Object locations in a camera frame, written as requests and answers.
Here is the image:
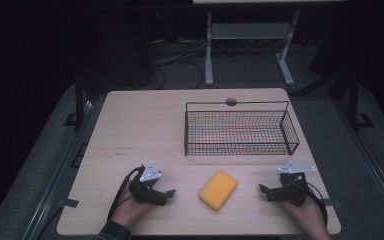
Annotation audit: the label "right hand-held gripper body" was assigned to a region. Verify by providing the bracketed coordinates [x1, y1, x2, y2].
[265, 160, 316, 207]

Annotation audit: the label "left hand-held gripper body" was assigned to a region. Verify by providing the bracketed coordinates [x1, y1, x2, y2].
[128, 160, 168, 207]

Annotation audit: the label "yellow sponge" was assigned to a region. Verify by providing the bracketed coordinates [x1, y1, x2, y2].
[198, 169, 239, 213]

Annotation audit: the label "black wire basket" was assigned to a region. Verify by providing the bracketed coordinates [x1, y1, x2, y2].
[183, 100, 301, 157]

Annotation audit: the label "person's left hand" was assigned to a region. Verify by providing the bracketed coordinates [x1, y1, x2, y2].
[110, 189, 155, 229]

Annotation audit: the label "person's right hand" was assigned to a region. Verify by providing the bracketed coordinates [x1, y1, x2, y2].
[280, 195, 328, 234]

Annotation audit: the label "grey metal stand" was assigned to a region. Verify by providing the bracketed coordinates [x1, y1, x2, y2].
[204, 9, 301, 87]

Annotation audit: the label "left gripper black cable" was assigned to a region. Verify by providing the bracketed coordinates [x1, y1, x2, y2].
[107, 165, 146, 222]

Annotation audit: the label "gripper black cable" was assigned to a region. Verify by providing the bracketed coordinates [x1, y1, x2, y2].
[304, 181, 329, 228]
[107, 165, 146, 222]

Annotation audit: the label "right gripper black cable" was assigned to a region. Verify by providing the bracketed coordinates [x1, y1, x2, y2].
[304, 181, 329, 228]

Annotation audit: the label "black floor cables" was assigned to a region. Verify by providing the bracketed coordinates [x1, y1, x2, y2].
[148, 38, 211, 90]

